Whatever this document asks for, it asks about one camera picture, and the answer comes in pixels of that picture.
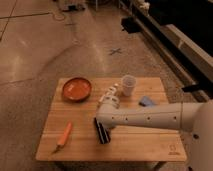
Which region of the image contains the black striped whiteboard eraser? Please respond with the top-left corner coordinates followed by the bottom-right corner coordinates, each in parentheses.
top-left (94, 119), bottom-right (111, 144)

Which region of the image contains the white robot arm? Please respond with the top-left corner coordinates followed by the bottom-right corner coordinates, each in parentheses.
top-left (96, 95), bottom-right (213, 171)

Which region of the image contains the white plastic bottle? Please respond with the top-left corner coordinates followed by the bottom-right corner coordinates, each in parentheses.
top-left (98, 83), bottom-right (118, 104)

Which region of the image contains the clear plastic cup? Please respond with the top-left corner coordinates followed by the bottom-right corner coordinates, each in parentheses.
top-left (121, 75), bottom-right (136, 96)

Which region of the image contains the orange bowl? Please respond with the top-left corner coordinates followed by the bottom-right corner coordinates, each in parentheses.
top-left (62, 77), bottom-right (92, 102)

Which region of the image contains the blue sponge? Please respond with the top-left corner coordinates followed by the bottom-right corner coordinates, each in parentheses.
top-left (139, 96), bottom-right (155, 107)

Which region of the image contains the orange carrot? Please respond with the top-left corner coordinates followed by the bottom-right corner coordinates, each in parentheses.
top-left (53, 122), bottom-right (72, 153)

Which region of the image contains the wooden folding table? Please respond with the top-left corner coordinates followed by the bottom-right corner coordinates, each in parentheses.
top-left (36, 78), bottom-right (187, 162)

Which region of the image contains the black box on floor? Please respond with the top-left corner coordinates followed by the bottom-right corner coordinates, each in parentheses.
top-left (121, 17), bottom-right (141, 33)

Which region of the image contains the long shelf bench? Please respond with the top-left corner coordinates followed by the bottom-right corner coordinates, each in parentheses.
top-left (118, 0), bottom-right (213, 101)

